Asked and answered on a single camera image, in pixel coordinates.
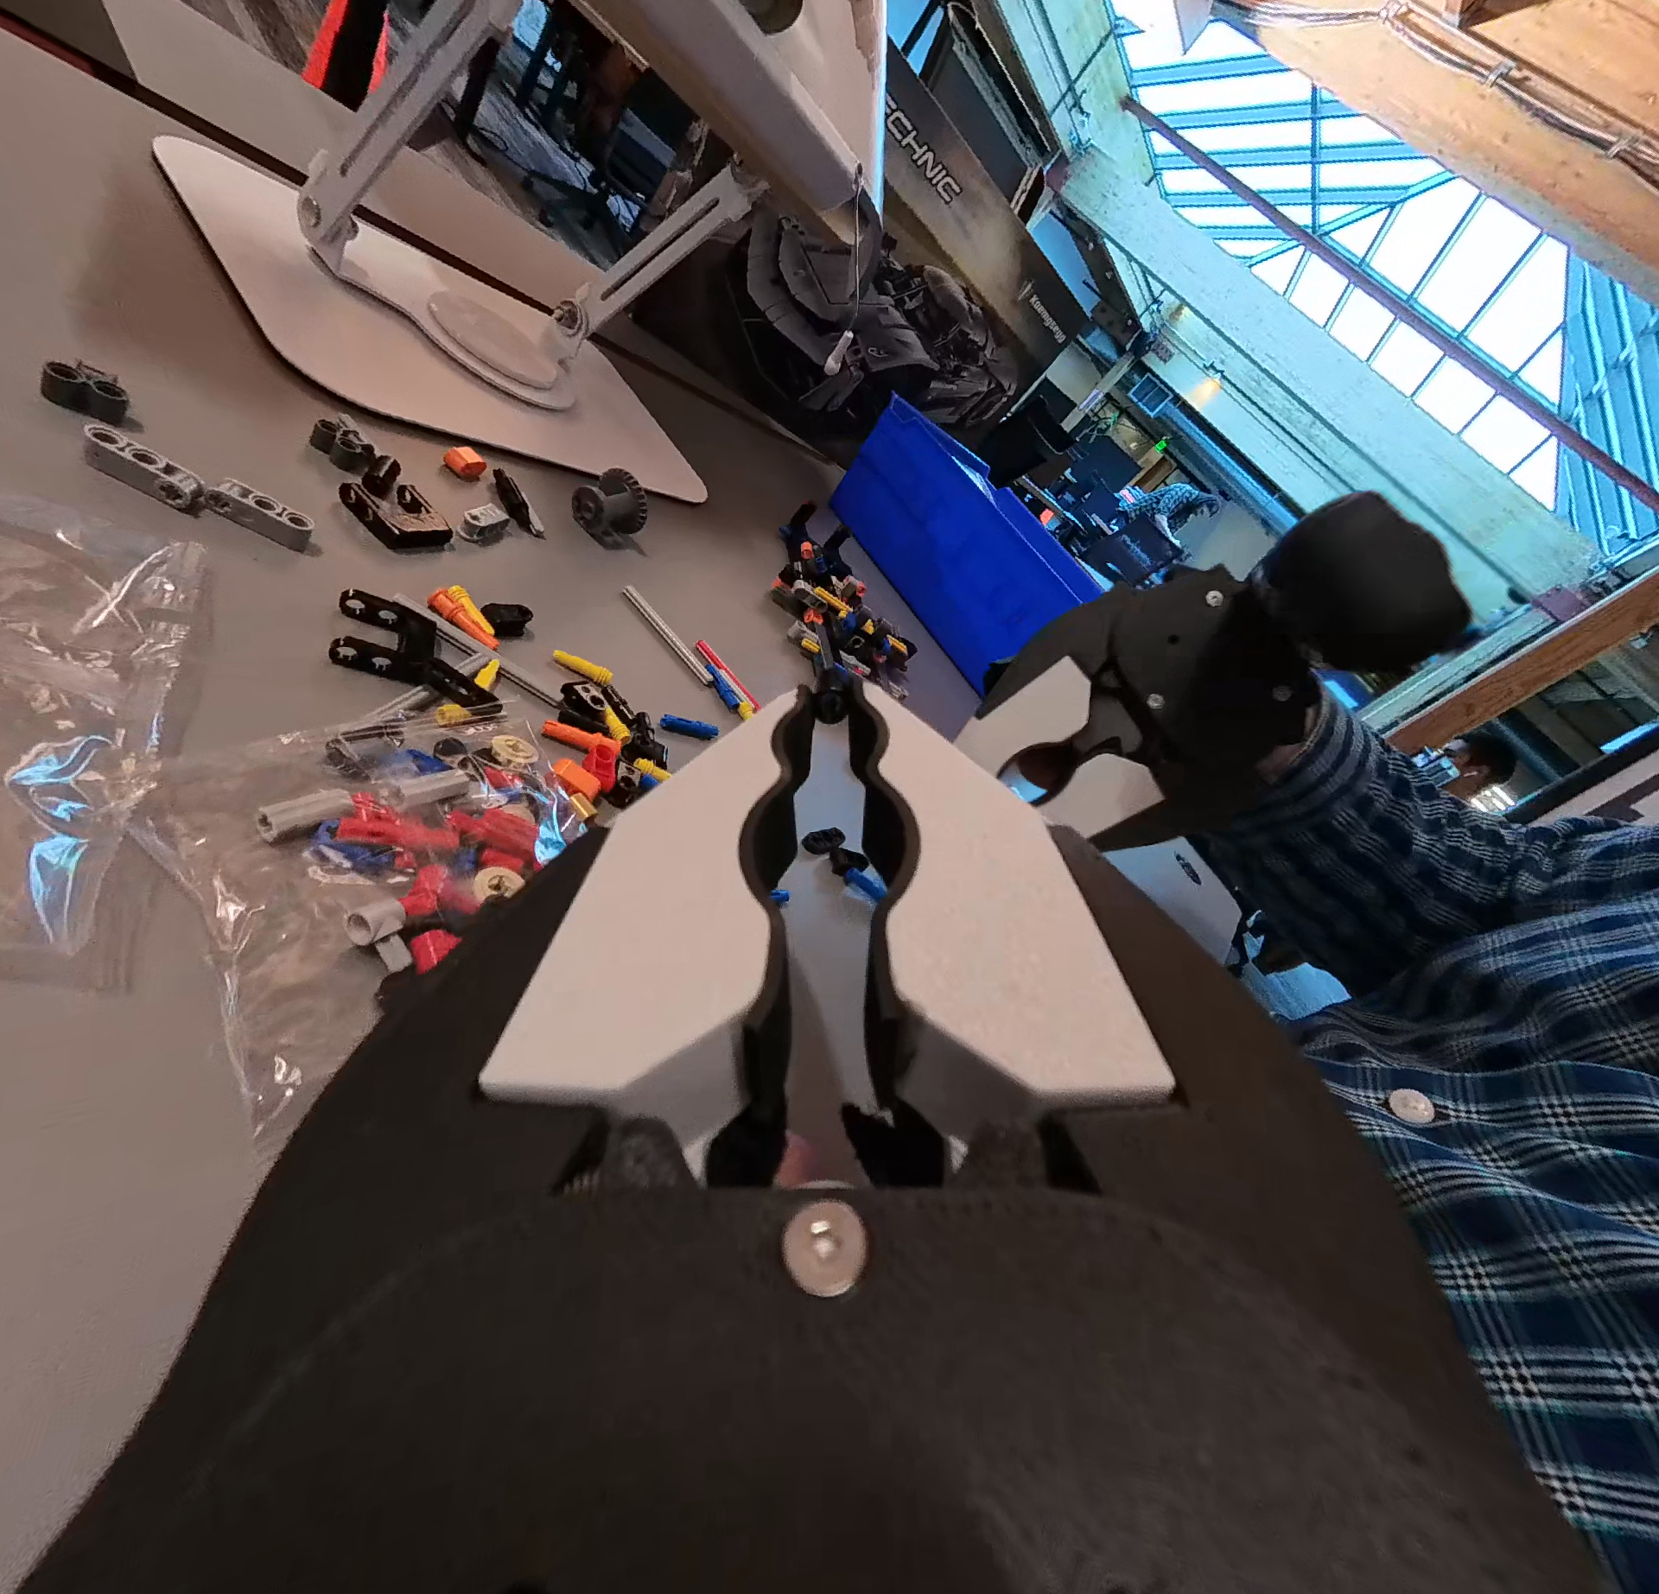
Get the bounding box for glass skylight windows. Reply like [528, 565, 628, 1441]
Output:
[1127, 26, 1659, 545]

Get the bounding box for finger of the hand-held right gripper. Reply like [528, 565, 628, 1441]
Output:
[1033, 753, 1171, 851]
[956, 657, 1098, 783]

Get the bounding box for long grey lego axle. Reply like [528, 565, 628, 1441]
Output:
[622, 583, 716, 690]

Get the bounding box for large lego chassis assembly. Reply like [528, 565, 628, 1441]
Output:
[770, 507, 918, 696]

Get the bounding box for person's right forearm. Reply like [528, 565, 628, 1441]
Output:
[1186, 699, 1659, 1012]

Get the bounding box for dark lego set box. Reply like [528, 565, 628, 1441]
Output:
[635, 53, 1090, 454]

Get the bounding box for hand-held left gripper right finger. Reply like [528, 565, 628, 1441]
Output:
[848, 685, 1178, 1188]

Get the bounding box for black lego bracket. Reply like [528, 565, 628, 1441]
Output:
[340, 454, 455, 551]

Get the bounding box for pile of lego pieces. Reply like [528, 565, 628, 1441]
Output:
[40, 361, 768, 845]

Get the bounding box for wooden post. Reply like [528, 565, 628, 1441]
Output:
[1387, 570, 1659, 753]

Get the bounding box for grey lego differential gear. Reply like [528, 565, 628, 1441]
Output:
[570, 468, 650, 549]

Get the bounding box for white monitor stand base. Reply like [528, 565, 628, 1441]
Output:
[153, 0, 897, 507]

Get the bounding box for blue plastic bin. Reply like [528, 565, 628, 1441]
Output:
[829, 395, 1113, 696]

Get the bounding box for red black box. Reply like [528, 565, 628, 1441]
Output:
[300, 0, 397, 112]

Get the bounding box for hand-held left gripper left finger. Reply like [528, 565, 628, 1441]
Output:
[479, 687, 812, 1188]

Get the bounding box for empty clear plastic bag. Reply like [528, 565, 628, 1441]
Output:
[0, 492, 211, 985]

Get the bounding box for plastic bag with lego pieces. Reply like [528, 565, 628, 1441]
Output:
[128, 706, 597, 1105]

